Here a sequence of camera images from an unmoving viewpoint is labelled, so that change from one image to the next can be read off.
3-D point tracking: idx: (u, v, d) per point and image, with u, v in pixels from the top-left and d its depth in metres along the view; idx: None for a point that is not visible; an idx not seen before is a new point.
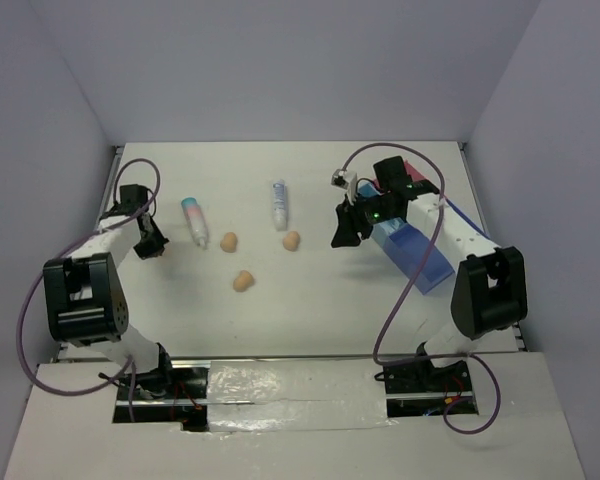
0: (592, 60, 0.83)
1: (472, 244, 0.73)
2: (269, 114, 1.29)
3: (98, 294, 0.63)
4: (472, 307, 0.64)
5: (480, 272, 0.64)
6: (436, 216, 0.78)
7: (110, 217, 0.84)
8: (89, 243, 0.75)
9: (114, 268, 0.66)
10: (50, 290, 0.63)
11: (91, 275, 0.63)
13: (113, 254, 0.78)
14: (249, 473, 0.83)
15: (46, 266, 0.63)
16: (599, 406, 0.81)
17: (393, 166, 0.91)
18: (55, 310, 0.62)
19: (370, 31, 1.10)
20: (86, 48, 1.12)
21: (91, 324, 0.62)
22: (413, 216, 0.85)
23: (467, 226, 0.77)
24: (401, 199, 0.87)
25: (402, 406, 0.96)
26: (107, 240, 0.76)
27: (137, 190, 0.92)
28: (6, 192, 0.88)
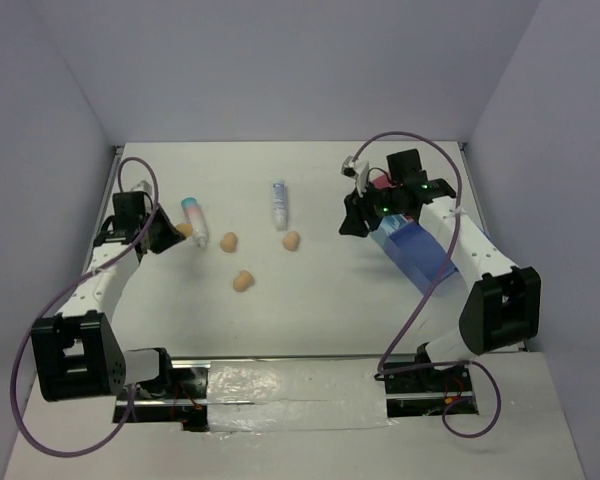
0: (592, 60, 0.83)
1: (488, 260, 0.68)
2: (268, 114, 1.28)
3: (91, 359, 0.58)
4: (481, 327, 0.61)
5: (497, 294, 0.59)
6: (452, 225, 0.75)
7: (105, 246, 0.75)
8: (81, 290, 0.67)
9: (108, 329, 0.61)
10: (39, 351, 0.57)
11: (84, 342, 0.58)
13: (110, 294, 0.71)
14: (249, 473, 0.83)
15: (34, 327, 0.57)
16: (599, 406, 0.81)
17: (408, 161, 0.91)
18: (45, 372, 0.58)
19: (370, 30, 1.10)
20: (86, 47, 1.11)
21: (85, 390, 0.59)
22: (427, 221, 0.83)
23: (485, 240, 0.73)
24: (415, 198, 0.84)
25: (402, 406, 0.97)
26: (100, 285, 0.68)
27: (134, 198, 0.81)
28: (6, 192, 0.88)
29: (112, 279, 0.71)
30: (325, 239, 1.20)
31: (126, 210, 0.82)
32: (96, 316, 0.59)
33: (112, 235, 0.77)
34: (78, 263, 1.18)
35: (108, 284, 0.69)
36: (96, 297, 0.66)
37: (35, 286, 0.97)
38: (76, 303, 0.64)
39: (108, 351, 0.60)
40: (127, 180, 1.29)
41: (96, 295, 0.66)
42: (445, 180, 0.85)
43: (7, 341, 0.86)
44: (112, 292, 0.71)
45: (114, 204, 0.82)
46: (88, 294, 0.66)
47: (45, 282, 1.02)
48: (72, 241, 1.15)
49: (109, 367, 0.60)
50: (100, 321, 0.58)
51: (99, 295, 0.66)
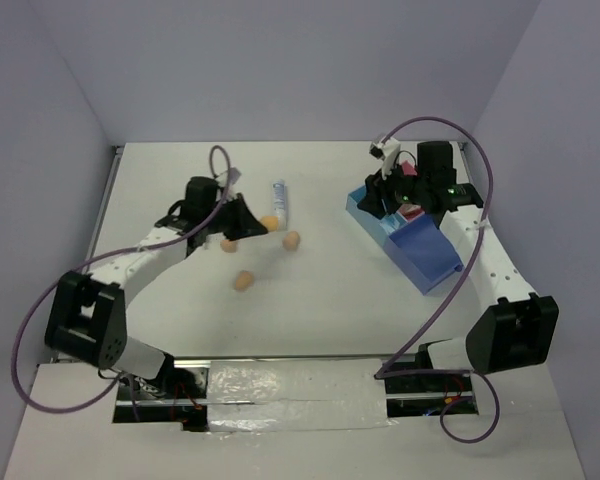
0: (592, 60, 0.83)
1: (507, 283, 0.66)
2: (268, 114, 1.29)
3: (95, 325, 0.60)
4: (491, 351, 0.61)
5: (509, 320, 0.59)
6: (474, 239, 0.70)
7: (164, 228, 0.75)
8: (118, 261, 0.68)
9: (123, 307, 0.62)
10: (58, 298, 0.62)
11: (96, 309, 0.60)
13: (144, 276, 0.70)
14: (250, 473, 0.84)
15: (64, 276, 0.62)
16: (599, 406, 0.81)
17: (440, 157, 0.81)
18: (56, 319, 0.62)
19: (370, 31, 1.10)
20: (86, 49, 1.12)
21: (79, 351, 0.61)
22: (447, 229, 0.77)
23: (505, 257, 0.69)
24: (438, 202, 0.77)
25: (402, 406, 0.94)
26: (136, 263, 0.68)
27: (203, 191, 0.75)
28: (6, 194, 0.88)
29: (151, 263, 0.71)
30: (325, 239, 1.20)
31: (194, 202, 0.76)
32: (116, 288, 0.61)
33: (175, 220, 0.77)
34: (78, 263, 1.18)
35: (145, 265, 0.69)
36: (126, 274, 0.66)
37: (35, 287, 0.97)
38: (109, 272, 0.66)
39: (113, 326, 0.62)
40: (127, 180, 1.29)
41: (127, 271, 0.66)
42: (472, 186, 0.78)
43: (7, 342, 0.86)
44: (146, 274, 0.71)
45: (186, 194, 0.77)
46: (121, 267, 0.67)
47: (45, 283, 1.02)
48: (72, 241, 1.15)
49: (105, 342, 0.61)
50: (115, 296, 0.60)
51: (130, 273, 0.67)
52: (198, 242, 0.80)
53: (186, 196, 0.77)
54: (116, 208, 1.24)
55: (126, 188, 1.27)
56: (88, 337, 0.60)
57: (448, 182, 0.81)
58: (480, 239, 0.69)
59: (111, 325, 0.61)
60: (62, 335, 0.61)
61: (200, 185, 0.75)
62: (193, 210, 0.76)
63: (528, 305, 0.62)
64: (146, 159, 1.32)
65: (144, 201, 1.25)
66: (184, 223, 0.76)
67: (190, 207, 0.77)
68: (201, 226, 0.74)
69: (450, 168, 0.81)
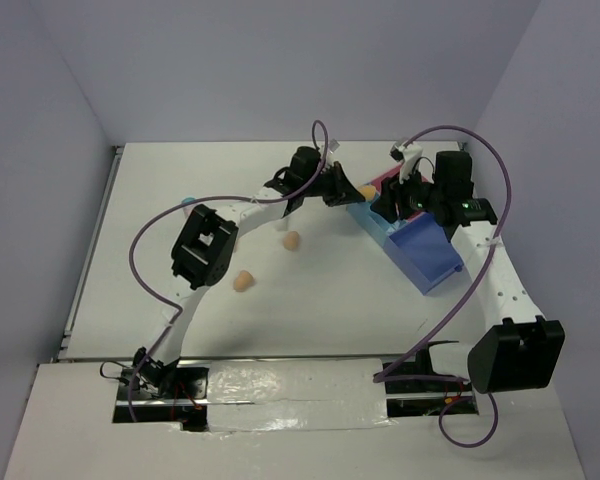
0: (592, 61, 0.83)
1: (513, 303, 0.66)
2: (268, 115, 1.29)
3: (211, 251, 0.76)
4: (492, 371, 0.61)
5: (512, 342, 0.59)
6: (484, 255, 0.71)
7: (270, 189, 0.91)
8: (236, 206, 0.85)
9: (234, 241, 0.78)
10: (190, 221, 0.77)
11: (216, 238, 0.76)
13: (249, 223, 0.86)
14: (249, 473, 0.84)
15: (197, 207, 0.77)
16: None
17: (459, 169, 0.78)
18: (182, 237, 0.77)
19: (370, 31, 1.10)
20: (87, 50, 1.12)
21: (194, 265, 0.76)
22: (460, 245, 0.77)
23: (515, 278, 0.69)
24: (451, 214, 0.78)
25: (402, 406, 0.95)
26: (247, 211, 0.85)
27: (305, 164, 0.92)
28: (6, 195, 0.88)
29: (258, 213, 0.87)
30: (325, 239, 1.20)
31: (297, 172, 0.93)
32: (233, 226, 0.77)
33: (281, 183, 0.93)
34: (78, 263, 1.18)
35: (253, 214, 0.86)
36: (240, 218, 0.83)
37: (35, 287, 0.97)
38: (227, 211, 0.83)
39: (223, 255, 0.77)
40: (127, 180, 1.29)
41: (241, 215, 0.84)
42: (488, 201, 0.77)
43: (7, 342, 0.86)
44: (252, 222, 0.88)
45: (292, 164, 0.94)
46: (237, 211, 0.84)
47: (45, 283, 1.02)
48: (72, 241, 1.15)
49: (215, 266, 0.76)
50: (231, 232, 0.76)
51: (242, 218, 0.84)
52: (295, 205, 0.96)
53: (292, 166, 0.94)
54: (116, 208, 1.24)
55: (126, 187, 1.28)
56: (203, 258, 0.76)
57: (464, 194, 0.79)
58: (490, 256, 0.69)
59: (223, 253, 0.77)
60: (186, 250, 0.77)
61: (303, 159, 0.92)
62: (295, 179, 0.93)
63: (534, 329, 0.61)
64: (146, 160, 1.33)
65: (144, 201, 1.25)
66: (286, 187, 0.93)
67: (293, 176, 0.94)
68: (300, 191, 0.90)
69: (468, 179, 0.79)
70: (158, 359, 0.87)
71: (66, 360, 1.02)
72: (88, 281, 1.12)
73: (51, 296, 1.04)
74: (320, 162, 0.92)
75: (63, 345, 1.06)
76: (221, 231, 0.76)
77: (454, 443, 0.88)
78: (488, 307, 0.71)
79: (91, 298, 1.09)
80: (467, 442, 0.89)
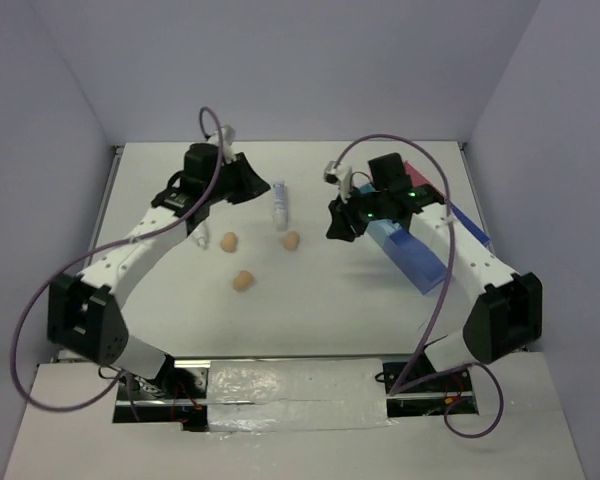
0: (590, 61, 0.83)
1: (488, 269, 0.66)
2: (268, 114, 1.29)
3: (91, 326, 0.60)
4: (489, 340, 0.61)
5: (500, 306, 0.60)
6: (446, 233, 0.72)
7: (154, 213, 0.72)
8: (110, 257, 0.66)
9: (115, 307, 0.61)
10: (52, 300, 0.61)
11: (91, 313, 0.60)
13: (138, 270, 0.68)
14: (249, 473, 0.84)
15: (56, 278, 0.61)
16: None
17: (394, 166, 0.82)
18: (53, 320, 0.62)
19: (370, 31, 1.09)
20: (86, 49, 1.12)
21: (79, 346, 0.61)
22: (418, 231, 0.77)
23: (479, 246, 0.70)
24: (402, 207, 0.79)
25: (402, 406, 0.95)
26: (128, 259, 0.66)
27: (202, 162, 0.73)
28: (4, 193, 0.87)
29: (146, 254, 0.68)
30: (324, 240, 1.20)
31: (194, 174, 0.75)
32: (110, 292, 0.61)
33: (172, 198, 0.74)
34: (78, 262, 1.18)
35: (140, 258, 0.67)
36: (117, 271, 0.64)
37: (34, 287, 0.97)
38: (99, 271, 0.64)
39: (109, 327, 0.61)
40: (127, 179, 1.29)
41: (120, 269, 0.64)
42: (430, 185, 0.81)
43: (6, 342, 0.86)
44: (143, 266, 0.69)
45: (185, 165, 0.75)
46: (113, 265, 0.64)
47: (45, 283, 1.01)
48: (72, 240, 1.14)
49: (103, 342, 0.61)
50: (109, 301, 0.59)
51: (121, 270, 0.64)
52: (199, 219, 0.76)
53: (187, 169, 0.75)
54: (116, 208, 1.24)
55: (126, 187, 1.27)
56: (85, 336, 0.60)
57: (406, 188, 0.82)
58: (451, 232, 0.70)
59: (106, 325, 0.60)
60: (66, 331, 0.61)
61: (199, 156, 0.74)
62: (193, 183, 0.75)
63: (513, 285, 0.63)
64: (146, 160, 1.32)
65: (144, 201, 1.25)
66: (186, 199, 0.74)
67: (191, 180, 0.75)
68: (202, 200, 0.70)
69: (404, 173, 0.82)
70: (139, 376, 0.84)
71: (66, 360, 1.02)
72: None
73: (51, 295, 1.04)
74: (219, 154, 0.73)
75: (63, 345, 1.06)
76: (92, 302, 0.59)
77: (456, 433, 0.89)
78: (466, 282, 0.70)
79: None
80: (468, 433, 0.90)
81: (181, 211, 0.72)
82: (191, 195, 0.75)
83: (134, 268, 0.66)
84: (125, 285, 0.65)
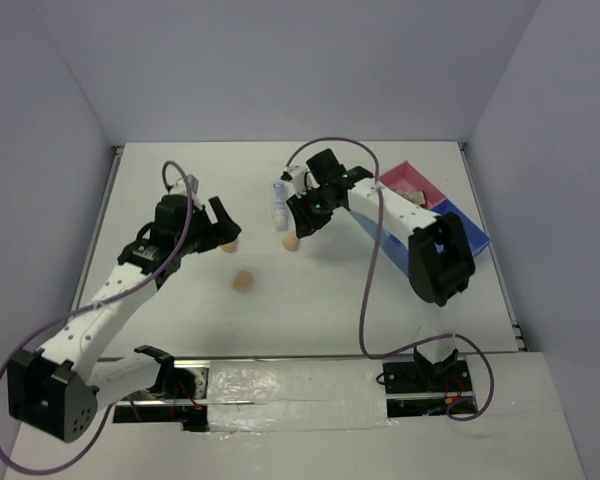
0: (591, 60, 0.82)
1: (414, 217, 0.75)
2: (269, 114, 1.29)
3: (54, 405, 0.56)
4: (427, 275, 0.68)
5: (425, 240, 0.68)
6: (376, 198, 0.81)
7: (121, 272, 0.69)
8: (73, 326, 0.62)
9: (80, 382, 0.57)
10: (11, 379, 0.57)
11: (51, 393, 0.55)
13: (105, 337, 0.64)
14: (250, 473, 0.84)
15: (15, 354, 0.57)
16: None
17: (326, 159, 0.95)
18: (14, 398, 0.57)
19: (371, 31, 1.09)
20: (87, 49, 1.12)
21: (45, 425, 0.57)
22: (356, 205, 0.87)
23: (406, 202, 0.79)
24: (339, 189, 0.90)
25: (402, 406, 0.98)
26: (93, 327, 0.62)
27: (175, 213, 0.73)
28: (5, 195, 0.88)
29: (113, 318, 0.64)
30: (324, 240, 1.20)
31: (164, 225, 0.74)
32: (73, 369, 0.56)
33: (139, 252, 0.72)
34: (78, 262, 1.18)
35: (105, 324, 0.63)
36: (80, 342, 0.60)
37: (35, 287, 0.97)
38: (61, 344, 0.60)
39: (73, 404, 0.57)
40: (127, 179, 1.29)
41: (84, 339, 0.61)
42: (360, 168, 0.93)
43: (5, 341, 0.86)
44: (111, 332, 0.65)
45: (156, 215, 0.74)
46: (76, 336, 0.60)
47: (45, 282, 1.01)
48: (72, 240, 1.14)
49: (68, 420, 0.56)
50: (70, 379, 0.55)
51: (86, 341, 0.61)
52: (170, 273, 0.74)
53: (158, 219, 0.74)
54: (116, 208, 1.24)
55: (126, 187, 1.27)
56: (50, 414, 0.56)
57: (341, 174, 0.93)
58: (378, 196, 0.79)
59: (70, 403, 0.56)
60: (29, 407, 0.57)
61: (172, 206, 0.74)
62: (164, 235, 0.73)
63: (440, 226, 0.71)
64: (146, 160, 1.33)
65: (144, 201, 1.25)
66: (155, 252, 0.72)
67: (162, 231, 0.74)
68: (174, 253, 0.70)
69: (338, 165, 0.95)
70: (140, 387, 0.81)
71: None
72: (88, 281, 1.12)
73: (51, 295, 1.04)
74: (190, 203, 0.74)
75: None
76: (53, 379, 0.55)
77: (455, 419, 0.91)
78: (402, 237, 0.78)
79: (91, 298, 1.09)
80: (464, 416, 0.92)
81: (149, 267, 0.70)
82: (162, 247, 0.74)
83: (100, 336, 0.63)
84: (91, 356, 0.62)
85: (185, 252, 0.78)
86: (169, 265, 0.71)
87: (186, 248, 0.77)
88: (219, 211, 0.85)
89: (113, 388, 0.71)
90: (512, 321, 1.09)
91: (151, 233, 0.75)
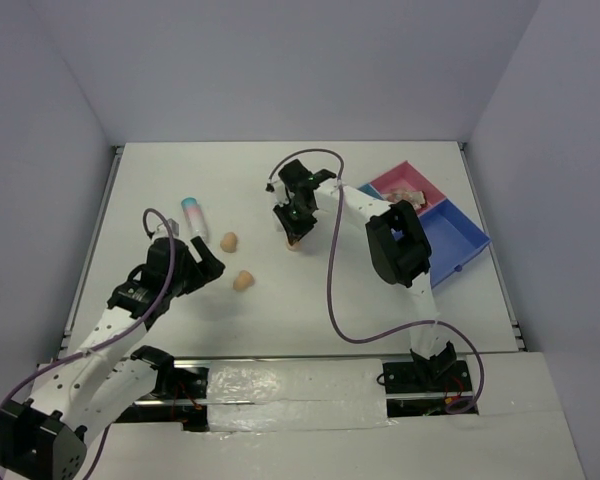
0: (591, 60, 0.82)
1: (370, 208, 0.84)
2: (269, 114, 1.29)
3: (44, 456, 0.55)
4: (388, 258, 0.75)
5: (381, 226, 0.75)
6: (338, 195, 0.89)
7: (110, 315, 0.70)
8: (62, 375, 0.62)
9: (70, 433, 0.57)
10: None
11: (41, 444, 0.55)
13: (94, 383, 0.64)
14: (250, 473, 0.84)
15: (4, 405, 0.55)
16: None
17: (292, 169, 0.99)
18: (2, 448, 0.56)
19: (370, 31, 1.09)
20: (87, 49, 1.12)
21: (34, 472, 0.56)
22: (322, 202, 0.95)
23: (364, 194, 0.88)
24: (306, 191, 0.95)
25: (402, 406, 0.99)
26: (81, 375, 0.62)
27: (167, 255, 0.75)
28: (5, 194, 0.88)
29: (102, 365, 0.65)
30: (323, 239, 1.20)
31: (156, 267, 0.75)
32: (61, 421, 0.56)
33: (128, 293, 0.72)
34: (78, 262, 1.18)
35: (95, 372, 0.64)
36: (69, 392, 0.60)
37: (35, 287, 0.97)
38: (51, 395, 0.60)
39: (62, 454, 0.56)
40: (127, 179, 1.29)
41: (73, 389, 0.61)
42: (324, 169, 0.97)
43: (6, 342, 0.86)
44: (100, 378, 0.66)
45: (148, 258, 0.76)
46: (65, 385, 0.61)
47: (45, 282, 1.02)
48: (72, 240, 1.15)
49: (56, 470, 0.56)
50: (59, 430, 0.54)
51: (74, 389, 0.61)
52: (159, 313, 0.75)
53: (149, 262, 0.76)
54: (116, 207, 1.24)
55: (126, 187, 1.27)
56: (39, 463, 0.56)
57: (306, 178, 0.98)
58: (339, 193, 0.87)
59: (60, 454, 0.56)
60: (17, 457, 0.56)
61: (163, 250, 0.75)
62: (155, 277, 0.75)
63: (394, 213, 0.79)
64: (146, 160, 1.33)
65: (144, 201, 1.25)
66: (144, 293, 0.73)
67: (152, 272, 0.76)
68: (162, 296, 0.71)
69: (304, 171, 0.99)
70: (141, 395, 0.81)
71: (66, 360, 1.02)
72: (88, 281, 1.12)
73: (51, 294, 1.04)
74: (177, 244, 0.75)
75: (63, 345, 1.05)
76: (43, 432, 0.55)
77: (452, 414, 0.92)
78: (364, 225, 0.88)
79: (91, 298, 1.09)
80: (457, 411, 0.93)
81: (138, 310, 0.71)
82: (150, 288, 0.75)
83: (88, 383, 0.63)
84: (80, 405, 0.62)
85: (174, 292, 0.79)
86: (157, 307, 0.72)
87: (174, 288, 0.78)
88: (203, 249, 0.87)
89: (102, 418, 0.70)
90: (512, 321, 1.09)
91: (142, 275, 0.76)
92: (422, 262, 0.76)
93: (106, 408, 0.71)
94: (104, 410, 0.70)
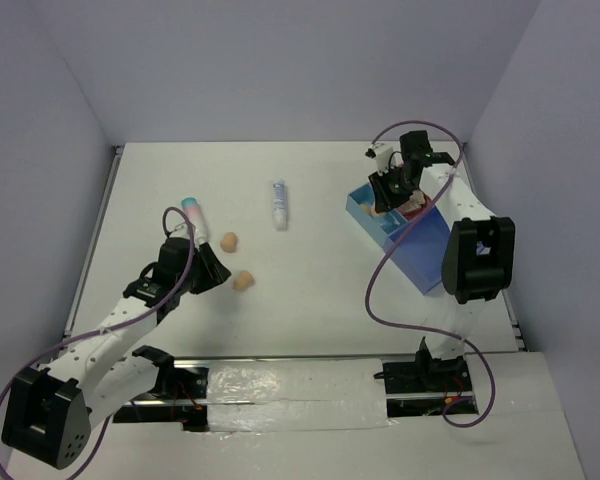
0: (591, 60, 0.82)
1: (469, 211, 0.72)
2: (269, 114, 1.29)
3: (52, 428, 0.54)
4: (457, 268, 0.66)
5: (470, 235, 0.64)
6: (444, 182, 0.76)
7: (128, 300, 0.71)
8: (79, 349, 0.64)
9: (81, 405, 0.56)
10: (12, 398, 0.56)
11: (52, 412, 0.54)
13: (106, 364, 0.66)
14: (249, 473, 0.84)
15: (21, 373, 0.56)
16: None
17: (415, 137, 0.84)
18: (10, 420, 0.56)
19: (370, 30, 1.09)
20: (86, 48, 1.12)
21: (36, 448, 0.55)
22: (425, 183, 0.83)
23: (473, 194, 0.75)
24: (416, 166, 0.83)
25: (402, 406, 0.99)
26: (97, 351, 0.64)
27: (179, 254, 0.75)
28: (5, 194, 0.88)
29: (117, 345, 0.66)
30: (323, 240, 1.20)
31: (168, 265, 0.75)
32: (76, 387, 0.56)
33: (144, 289, 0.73)
34: (78, 263, 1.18)
35: (110, 350, 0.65)
36: (85, 365, 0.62)
37: (35, 286, 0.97)
38: (68, 366, 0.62)
39: (71, 426, 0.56)
40: (127, 179, 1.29)
41: (88, 361, 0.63)
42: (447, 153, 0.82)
43: (6, 341, 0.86)
44: (113, 359, 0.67)
45: (160, 255, 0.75)
46: (82, 358, 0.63)
47: (45, 282, 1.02)
48: (71, 240, 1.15)
49: (62, 445, 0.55)
50: (73, 396, 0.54)
51: (90, 363, 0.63)
52: (170, 308, 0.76)
53: (161, 259, 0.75)
54: (115, 207, 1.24)
55: (125, 187, 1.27)
56: (45, 437, 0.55)
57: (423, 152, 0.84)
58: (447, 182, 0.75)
59: (68, 427, 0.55)
60: (24, 431, 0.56)
61: (175, 248, 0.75)
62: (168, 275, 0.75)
63: (490, 226, 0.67)
64: (146, 160, 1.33)
65: (144, 201, 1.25)
66: (158, 289, 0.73)
67: (164, 270, 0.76)
68: (175, 290, 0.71)
69: (427, 144, 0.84)
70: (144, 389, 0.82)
71: None
72: (88, 281, 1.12)
73: (51, 294, 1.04)
74: (191, 244, 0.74)
75: None
76: (58, 399, 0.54)
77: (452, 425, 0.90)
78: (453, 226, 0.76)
79: (91, 297, 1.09)
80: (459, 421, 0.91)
81: (152, 302, 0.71)
82: (163, 285, 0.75)
83: (102, 361, 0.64)
84: (91, 381, 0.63)
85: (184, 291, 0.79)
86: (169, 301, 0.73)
87: (185, 287, 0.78)
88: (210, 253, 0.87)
89: (105, 405, 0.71)
90: (512, 321, 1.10)
91: (155, 272, 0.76)
92: (491, 289, 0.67)
93: (111, 395, 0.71)
94: (108, 396, 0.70)
